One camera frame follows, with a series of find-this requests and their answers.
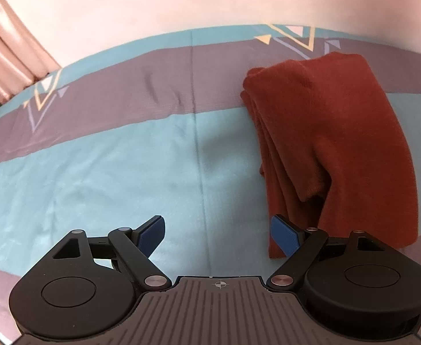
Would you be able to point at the teal and grey patterned bedsheet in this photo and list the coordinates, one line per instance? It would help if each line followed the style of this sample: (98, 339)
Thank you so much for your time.
(106, 172)

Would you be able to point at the rust red knit garment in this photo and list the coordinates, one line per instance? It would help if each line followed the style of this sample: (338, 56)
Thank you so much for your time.
(340, 125)

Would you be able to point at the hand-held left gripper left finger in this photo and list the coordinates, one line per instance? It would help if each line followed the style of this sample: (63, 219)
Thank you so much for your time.
(153, 233)

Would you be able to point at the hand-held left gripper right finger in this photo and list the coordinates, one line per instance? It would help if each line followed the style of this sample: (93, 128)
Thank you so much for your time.
(284, 233)

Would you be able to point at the pink curtain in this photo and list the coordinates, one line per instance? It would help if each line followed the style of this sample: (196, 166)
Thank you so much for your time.
(5, 50)

